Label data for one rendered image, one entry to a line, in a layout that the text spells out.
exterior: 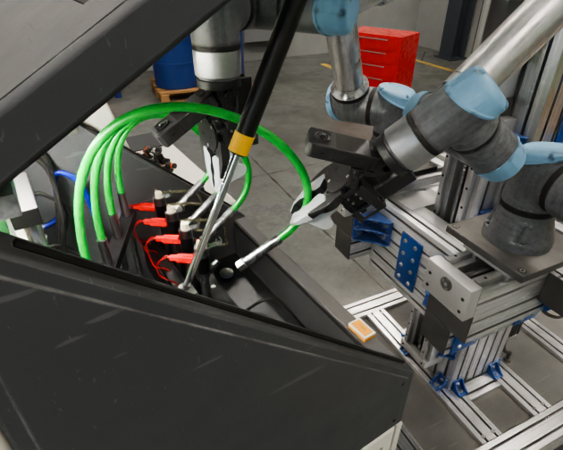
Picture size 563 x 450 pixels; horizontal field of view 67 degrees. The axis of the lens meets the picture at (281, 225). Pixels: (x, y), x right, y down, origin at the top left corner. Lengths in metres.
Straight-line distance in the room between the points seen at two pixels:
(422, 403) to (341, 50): 1.25
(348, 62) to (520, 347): 1.41
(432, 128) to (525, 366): 1.54
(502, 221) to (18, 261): 0.95
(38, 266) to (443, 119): 0.49
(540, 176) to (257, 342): 0.70
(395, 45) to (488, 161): 4.26
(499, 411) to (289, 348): 1.37
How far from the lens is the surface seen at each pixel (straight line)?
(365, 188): 0.66
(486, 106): 0.62
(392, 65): 4.96
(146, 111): 0.64
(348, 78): 1.29
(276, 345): 0.54
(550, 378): 2.05
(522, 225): 1.07
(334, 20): 0.70
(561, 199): 0.98
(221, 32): 0.69
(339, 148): 0.63
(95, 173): 0.79
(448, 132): 0.62
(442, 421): 1.75
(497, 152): 0.68
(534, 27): 0.84
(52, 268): 0.36
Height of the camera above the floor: 1.61
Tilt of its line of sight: 33 degrees down
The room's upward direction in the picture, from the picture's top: straight up
